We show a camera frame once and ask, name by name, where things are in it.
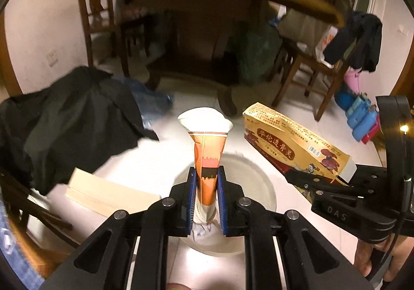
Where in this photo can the brown wooden chair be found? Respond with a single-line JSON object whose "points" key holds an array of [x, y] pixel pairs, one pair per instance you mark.
{"points": [[307, 80]]}

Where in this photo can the white orange plastic bag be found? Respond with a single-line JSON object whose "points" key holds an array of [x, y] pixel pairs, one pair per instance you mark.
{"points": [[318, 38]]}

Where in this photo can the pink slipper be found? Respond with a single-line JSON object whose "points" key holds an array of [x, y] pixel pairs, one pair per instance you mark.
{"points": [[176, 286]]}

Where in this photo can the round wooden table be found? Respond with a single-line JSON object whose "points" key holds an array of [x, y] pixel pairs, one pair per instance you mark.
{"points": [[210, 18]]}

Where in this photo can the pale wooden plank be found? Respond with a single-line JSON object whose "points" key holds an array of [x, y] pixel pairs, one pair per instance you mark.
{"points": [[106, 194]]}

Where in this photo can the wooden chair under cloth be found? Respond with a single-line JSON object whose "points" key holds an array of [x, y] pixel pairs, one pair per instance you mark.
{"points": [[29, 212]]}

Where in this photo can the black cloth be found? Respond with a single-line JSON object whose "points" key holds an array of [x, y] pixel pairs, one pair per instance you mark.
{"points": [[71, 122]]}

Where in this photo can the white wall socket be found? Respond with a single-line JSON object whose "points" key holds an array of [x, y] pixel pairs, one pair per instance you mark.
{"points": [[51, 59]]}

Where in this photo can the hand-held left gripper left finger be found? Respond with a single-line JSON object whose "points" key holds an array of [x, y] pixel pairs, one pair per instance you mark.
{"points": [[191, 199]]}

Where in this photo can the round beige bin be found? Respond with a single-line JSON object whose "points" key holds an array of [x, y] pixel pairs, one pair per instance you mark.
{"points": [[249, 212]]}

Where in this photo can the orange printed paper cup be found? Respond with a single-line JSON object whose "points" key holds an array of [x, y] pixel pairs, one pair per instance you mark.
{"points": [[207, 160]]}

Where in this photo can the person's right hand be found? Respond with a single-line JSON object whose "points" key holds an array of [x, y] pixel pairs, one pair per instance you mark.
{"points": [[365, 257]]}

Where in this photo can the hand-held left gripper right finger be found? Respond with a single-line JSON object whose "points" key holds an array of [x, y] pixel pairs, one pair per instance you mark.
{"points": [[223, 202]]}

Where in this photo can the long yellow medicine box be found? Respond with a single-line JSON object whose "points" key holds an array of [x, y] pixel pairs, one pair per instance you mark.
{"points": [[291, 143]]}

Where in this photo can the dark wooden chair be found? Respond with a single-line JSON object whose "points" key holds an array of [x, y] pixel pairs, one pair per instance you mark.
{"points": [[100, 18]]}

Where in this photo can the pink plastic container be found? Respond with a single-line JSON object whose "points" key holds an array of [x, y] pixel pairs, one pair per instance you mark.
{"points": [[352, 80]]}

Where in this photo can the blue plastic bag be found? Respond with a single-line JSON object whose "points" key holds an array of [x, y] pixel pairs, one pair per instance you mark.
{"points": [[153, 97]]}

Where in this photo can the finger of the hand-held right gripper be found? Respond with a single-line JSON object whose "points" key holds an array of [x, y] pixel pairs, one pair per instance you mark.
{"points": [[368, 175], [317, 185]]}

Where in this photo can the green plastic bag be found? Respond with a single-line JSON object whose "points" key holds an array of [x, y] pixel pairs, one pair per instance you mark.
{"points": [[258, 51]]}

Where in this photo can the black jacket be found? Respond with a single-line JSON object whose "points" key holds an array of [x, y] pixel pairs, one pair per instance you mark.
{"points": [[355, 38]]}

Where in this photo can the blue plastic containers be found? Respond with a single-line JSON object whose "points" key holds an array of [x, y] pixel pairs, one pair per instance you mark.
{"points": [[357, 115]]}

